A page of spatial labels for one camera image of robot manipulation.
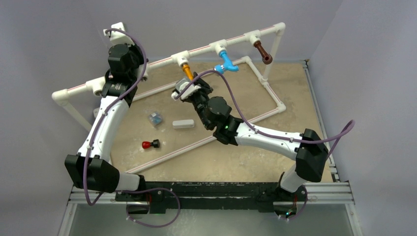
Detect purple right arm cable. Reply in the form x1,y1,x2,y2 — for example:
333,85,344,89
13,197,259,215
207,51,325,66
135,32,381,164
173,69,356,160

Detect white plastic case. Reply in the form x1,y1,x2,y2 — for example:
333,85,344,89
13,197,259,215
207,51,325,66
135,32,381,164
172,119,195,129

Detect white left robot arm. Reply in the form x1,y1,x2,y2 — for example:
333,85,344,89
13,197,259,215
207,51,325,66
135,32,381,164
64,44,147,201

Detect white PVC pipe frame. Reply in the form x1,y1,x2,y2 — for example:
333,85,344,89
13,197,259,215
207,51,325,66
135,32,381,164
51,22,287,174

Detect clear bag blue parts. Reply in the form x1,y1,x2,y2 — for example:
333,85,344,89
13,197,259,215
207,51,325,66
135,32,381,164
148,112,163,127

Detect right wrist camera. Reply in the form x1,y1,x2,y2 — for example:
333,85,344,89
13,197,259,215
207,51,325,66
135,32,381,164
171,78,202,101

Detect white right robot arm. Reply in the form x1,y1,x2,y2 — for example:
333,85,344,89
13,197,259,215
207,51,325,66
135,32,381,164
180,83,328,200

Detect orange water faucet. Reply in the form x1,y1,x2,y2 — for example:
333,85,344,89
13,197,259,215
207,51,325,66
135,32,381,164
181,63,194,81

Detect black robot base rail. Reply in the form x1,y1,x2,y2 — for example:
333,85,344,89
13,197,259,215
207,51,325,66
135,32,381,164
115,181,307,216

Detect brown water faucet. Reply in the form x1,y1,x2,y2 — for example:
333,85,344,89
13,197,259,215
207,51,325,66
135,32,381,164
253,40,273,65

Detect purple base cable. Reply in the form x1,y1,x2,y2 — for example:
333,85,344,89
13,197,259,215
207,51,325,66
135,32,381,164
126,191,181,229

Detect blue water faucet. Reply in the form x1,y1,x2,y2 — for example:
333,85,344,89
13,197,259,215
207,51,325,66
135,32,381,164
214,50,239,74

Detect red black faucet piece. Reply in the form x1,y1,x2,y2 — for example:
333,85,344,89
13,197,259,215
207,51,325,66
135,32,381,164
142,139,160,149

